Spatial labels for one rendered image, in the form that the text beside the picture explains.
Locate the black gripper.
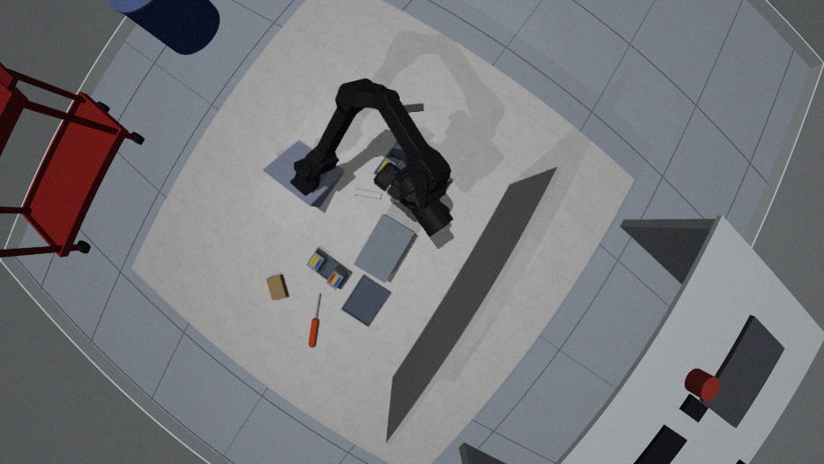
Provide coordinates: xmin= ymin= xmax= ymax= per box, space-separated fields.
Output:
xmin=374 ymin=162 xmax=417 ymax=214

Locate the orange-handled screwdriver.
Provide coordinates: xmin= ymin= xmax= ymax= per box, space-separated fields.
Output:
xmin=309 ymin=294 xmax=321 ymax=348

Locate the grey flat panel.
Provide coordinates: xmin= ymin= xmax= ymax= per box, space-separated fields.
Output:
xmin=386 ymin=167 xmax=561 ymax=445

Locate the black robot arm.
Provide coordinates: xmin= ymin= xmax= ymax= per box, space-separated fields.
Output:
xmin=290 ymin=79 xmax=453 ymax=236

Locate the brown rectangular block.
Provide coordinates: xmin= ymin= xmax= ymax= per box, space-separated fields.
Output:
xmin=266 ymin=274 xmax=288 ymax=300

